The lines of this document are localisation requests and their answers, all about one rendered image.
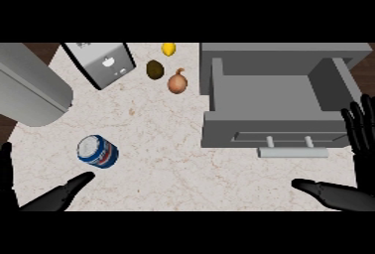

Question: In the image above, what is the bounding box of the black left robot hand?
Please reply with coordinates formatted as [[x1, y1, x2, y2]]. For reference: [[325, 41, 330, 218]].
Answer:
[[0, 142, 96, 212]]

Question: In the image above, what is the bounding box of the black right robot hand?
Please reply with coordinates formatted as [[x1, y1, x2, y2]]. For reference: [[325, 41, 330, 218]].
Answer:
[[289, 93, 375, 212]]

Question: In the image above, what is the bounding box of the blue and white can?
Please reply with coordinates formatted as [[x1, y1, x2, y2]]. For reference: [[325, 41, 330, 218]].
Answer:
[[75, 134, 119, 170]]

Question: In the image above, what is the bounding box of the grey drawer box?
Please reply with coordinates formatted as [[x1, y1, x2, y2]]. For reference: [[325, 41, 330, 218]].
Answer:
[[209, 57, 363, 114]]

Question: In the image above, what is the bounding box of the grey drawer front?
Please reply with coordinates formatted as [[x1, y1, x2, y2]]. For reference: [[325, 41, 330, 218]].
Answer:
[[201, 110, 354, 149]]

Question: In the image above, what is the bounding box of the grey cabinet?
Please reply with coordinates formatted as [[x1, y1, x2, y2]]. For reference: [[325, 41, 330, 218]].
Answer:
[[199, 42, 373, 113]]

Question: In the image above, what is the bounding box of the grey rounded appliance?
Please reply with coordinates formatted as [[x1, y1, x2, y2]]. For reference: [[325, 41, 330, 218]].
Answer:
[[0, 42, 75, 128]]

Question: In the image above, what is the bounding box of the brown onion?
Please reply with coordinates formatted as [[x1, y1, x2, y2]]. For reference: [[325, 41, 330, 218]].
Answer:
[[167, 67, 189, 95]]

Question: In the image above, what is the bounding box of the dark brown kiwi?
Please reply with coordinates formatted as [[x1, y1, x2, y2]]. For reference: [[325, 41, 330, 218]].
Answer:
[[144, 59, 165, 81]]

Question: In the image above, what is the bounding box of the yellow lemon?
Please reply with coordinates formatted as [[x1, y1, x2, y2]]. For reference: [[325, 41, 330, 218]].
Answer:
[[159, 42, 177, 58]]

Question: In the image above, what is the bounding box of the pale grey drawer handle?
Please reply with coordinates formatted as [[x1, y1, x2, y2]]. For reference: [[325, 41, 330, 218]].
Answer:
[[257, 135, 329, 159]]

